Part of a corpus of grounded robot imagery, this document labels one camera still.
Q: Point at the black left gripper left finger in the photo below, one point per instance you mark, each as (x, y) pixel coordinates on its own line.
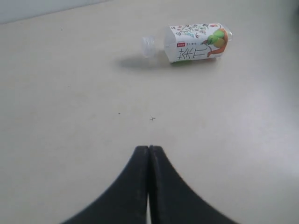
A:
(125, 201)

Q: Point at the clear bottle floral pear label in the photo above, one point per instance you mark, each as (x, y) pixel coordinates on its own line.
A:
(186, 43)

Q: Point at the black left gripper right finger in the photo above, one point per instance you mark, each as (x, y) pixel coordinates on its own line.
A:
(171, 200)

